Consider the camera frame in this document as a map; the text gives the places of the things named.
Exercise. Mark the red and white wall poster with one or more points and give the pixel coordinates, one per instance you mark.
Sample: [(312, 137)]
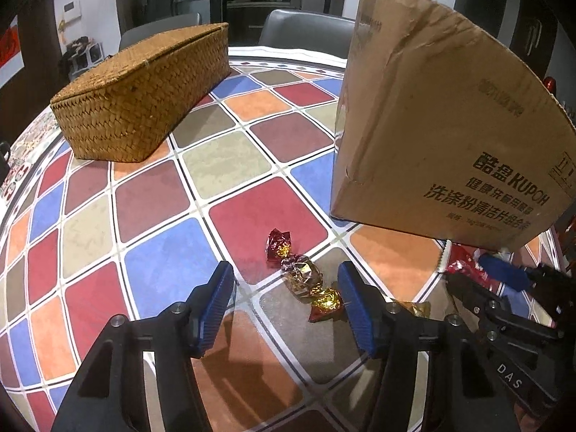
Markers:
[(10, 51)]

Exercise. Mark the woven wicker basket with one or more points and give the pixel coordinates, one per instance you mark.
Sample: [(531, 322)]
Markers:
[(144, 94)]

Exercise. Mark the red snack packet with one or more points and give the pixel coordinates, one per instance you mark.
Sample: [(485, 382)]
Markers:
[(465, 258)]

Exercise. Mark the kitchen counter cabinet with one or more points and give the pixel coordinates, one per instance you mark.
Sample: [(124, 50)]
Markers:
[(247, 13)]

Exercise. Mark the gold wrapped candy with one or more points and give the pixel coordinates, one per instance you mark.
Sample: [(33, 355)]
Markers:
[(416, 309)]

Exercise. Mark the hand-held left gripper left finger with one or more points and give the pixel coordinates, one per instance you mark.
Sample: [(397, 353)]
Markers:
[(216, 306)]

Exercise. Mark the brown wooden door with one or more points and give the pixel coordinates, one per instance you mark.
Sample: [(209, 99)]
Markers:
[(36, 31)]

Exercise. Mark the brown cardboard box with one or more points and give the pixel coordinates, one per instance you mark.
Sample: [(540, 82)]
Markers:
[(441, 121)]

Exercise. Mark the colourful checked table mat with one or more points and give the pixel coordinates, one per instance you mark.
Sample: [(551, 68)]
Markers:
[(252, 216)]

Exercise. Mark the red gold twist-wrapped candy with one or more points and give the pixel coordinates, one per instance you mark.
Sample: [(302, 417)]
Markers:
[(301, 274)]

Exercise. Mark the red foil bow balloon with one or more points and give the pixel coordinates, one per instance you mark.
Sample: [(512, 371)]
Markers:
[(550, 85)]

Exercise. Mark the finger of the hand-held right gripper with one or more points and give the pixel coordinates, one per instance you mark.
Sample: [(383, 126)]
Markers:
[(504, 274), (477, 299)]

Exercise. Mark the white shoe rack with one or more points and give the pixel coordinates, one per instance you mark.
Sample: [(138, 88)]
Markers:
[(83, 56)]

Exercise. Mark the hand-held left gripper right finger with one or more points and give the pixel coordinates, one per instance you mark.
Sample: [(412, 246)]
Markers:
[(355, 306)]

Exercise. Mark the tall dark wooden cabinet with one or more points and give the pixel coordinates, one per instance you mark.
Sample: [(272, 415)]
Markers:
[(535, 36)]

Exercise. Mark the grey dining chair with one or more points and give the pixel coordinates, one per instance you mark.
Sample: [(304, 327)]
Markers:
[(301, 31), (153, 33)]

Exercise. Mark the floral patterned mat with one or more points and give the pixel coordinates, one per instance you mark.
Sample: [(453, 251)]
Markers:
[(27, 153)]

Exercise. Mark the white wall intercom panel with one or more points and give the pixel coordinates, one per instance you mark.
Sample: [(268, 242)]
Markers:
[(72, 11)]

